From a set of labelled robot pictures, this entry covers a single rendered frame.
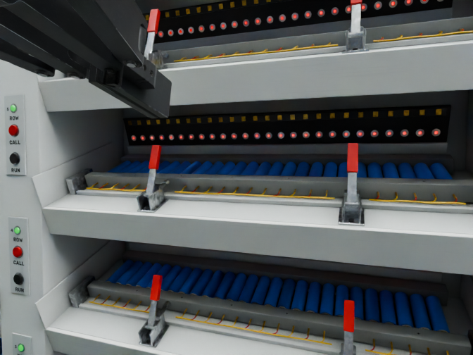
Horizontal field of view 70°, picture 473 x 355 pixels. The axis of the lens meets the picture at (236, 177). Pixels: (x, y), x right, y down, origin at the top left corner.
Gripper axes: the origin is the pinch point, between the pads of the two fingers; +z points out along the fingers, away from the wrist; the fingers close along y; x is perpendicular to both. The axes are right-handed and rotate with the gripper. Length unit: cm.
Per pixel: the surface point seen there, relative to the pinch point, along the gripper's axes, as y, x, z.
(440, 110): 25.9, 8.5, 32.9
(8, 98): -35.9, 7.5, 17.0
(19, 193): -34.6, -6.7, 20.2
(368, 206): 16.3, -6.0, 24.8
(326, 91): 11.4, 6.3, 18.7
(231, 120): -5.1, 8.2, 33.1
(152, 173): -12.2, -3.0, 21.8
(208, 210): -3.5, -7.7, 22.6
